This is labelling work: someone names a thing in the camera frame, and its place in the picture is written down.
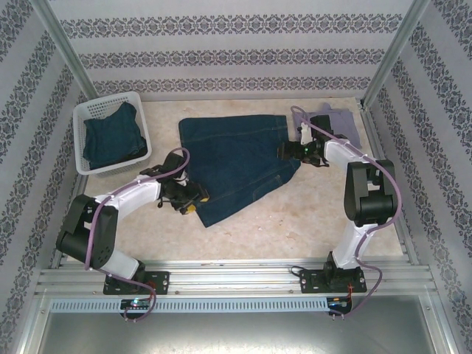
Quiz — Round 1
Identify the plain denim skirt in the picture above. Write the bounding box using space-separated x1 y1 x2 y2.
178 114 302 226

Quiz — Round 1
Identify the lavender skirt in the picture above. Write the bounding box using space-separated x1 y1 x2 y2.
293 103 363 150

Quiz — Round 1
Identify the buttoned pocket denim skirt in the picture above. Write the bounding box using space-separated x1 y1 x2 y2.
83 102 148 169

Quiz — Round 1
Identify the left circuit board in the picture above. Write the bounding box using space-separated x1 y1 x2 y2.
120 298 153 310

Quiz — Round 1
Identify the white plastic basket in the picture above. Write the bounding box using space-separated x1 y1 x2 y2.
72 91 153 176

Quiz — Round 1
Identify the grey metal sheet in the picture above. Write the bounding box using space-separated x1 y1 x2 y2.
18 293 454 354

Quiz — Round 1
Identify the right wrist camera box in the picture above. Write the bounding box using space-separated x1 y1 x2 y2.
297 123 314 145

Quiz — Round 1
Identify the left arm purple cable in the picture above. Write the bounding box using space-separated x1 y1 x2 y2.
83 147 191 322

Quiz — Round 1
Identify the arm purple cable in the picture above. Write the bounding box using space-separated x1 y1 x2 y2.
83 147 191 322
290 105 402 319

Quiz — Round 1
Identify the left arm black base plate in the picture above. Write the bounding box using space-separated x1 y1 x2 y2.
103 271 170 296

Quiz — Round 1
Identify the aluminium mounting rail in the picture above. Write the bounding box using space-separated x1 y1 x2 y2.
35 259 435 296

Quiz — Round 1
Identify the aluminium side rail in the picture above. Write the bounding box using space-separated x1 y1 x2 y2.
49 173 91 269
359 99 421 266

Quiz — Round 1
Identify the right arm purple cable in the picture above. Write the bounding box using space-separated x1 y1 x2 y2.
290 105 402 319

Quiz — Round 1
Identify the white slotted cable duct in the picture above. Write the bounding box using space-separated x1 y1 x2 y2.
49 297 330 313

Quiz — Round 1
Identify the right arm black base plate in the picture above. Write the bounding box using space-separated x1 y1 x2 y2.
300 268 368 295

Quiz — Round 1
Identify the aluminium frame post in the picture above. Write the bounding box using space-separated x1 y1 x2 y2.
359 0 431 110
31 0 97 103

